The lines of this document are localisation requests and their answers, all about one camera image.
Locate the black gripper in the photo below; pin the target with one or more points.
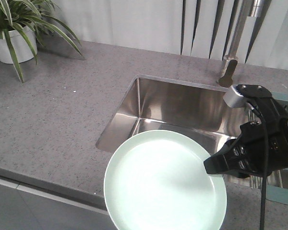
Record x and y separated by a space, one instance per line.
252 153

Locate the pale green round plate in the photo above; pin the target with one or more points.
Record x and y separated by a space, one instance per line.
156 180

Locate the steel dish drying rack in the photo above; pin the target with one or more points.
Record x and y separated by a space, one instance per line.
277 189

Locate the stainless steel sink basin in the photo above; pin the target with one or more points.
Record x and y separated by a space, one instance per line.
194 110

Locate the white pleated curtain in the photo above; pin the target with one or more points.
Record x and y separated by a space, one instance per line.
197 28

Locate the chrome kitchen faucet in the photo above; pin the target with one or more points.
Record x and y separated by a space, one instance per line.
249 8

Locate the green striped spider plant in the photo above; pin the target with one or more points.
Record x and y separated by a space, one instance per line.
37 15

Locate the white plant pot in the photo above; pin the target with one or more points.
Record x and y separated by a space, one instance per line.
22 49

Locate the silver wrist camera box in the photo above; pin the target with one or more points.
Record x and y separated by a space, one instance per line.
233 98

